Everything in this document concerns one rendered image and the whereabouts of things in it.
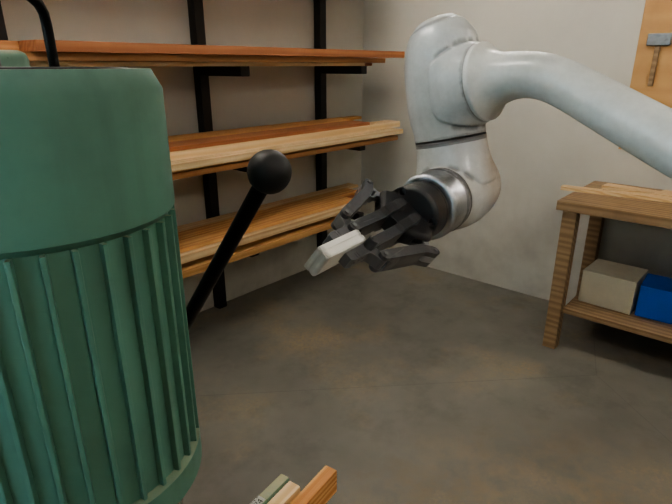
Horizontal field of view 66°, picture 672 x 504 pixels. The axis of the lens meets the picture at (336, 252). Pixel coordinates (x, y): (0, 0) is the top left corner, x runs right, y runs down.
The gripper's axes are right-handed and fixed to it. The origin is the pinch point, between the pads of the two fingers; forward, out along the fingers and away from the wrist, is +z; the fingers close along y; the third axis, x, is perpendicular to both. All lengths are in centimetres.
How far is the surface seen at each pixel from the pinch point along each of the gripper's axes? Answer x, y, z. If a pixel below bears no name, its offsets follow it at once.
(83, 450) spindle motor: -3.6, -2.9, 27.7
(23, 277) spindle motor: 4.9, 4.8, 28.6
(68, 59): -90, 153, -78
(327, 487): -36.3, -18.8, -8.3
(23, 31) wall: -109, 198, -87
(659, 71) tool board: 17, 4, -299
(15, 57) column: -1.1, 31.6, 14.7
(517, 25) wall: -11, 85, -310
